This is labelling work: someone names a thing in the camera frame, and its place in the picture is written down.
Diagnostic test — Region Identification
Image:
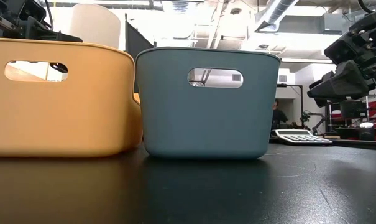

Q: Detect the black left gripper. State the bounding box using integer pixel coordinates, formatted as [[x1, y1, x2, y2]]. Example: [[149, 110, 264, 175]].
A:
[[0, 0, 83, 44]]

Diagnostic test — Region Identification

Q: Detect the white desk calculator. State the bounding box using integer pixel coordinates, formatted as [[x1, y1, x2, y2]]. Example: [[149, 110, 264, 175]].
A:
[[273, 128, 334, 147]]

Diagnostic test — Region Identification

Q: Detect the white shade wooden lamp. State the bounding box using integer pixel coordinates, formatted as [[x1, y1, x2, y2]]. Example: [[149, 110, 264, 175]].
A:
[[68, 2, 122, 50]]

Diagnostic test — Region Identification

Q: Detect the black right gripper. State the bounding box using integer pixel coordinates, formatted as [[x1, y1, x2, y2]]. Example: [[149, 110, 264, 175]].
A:
[[306, 11, 376, 101]]

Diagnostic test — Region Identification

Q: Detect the yellow plastic bin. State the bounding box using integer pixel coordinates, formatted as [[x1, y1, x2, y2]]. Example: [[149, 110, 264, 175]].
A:
[[0, 37, 144, 158]]

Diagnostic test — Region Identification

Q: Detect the black stand frame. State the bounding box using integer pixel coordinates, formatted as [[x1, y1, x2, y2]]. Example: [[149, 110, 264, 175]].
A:
[[276, 83, 304, 125]]

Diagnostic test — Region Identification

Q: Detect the black monitor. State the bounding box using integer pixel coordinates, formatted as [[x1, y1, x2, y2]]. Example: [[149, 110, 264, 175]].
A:
[[339, 100, 368, 119]]

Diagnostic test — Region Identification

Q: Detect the blue plastic bin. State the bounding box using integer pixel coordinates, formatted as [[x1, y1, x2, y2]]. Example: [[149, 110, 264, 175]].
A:
[[135, 46, 282, 161]]

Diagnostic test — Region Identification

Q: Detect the person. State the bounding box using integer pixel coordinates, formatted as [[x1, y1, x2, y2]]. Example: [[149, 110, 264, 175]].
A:
[[272, 99, 289, 131]]

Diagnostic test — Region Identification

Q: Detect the black partition panel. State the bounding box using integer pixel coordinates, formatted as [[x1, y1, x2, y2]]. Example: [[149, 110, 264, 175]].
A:
[[124, 14, 157, 93]]

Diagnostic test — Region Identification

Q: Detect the black round speaker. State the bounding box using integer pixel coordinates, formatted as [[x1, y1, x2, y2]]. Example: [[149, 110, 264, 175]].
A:
[[358, 121, 375, 141]]

